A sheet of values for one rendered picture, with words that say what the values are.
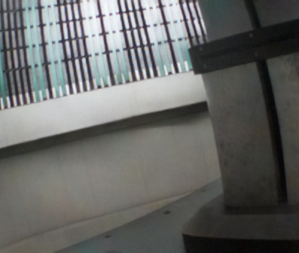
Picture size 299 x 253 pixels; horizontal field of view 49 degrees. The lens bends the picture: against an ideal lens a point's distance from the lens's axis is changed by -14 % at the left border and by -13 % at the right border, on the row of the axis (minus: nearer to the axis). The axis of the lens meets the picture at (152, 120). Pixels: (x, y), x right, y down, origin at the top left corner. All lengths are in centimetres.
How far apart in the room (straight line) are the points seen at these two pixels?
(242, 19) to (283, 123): 9
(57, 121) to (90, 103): 12
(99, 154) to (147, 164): 17
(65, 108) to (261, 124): 82
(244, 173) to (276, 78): 8
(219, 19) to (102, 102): 81
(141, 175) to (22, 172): 41
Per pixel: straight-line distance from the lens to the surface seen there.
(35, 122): 102
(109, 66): 112
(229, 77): 29
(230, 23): 30
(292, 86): 26
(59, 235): 112
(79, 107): 107
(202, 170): 127
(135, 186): 122
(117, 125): 119
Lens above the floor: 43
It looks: 2 degrees down
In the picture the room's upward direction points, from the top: 12 degrees counter-clockwise
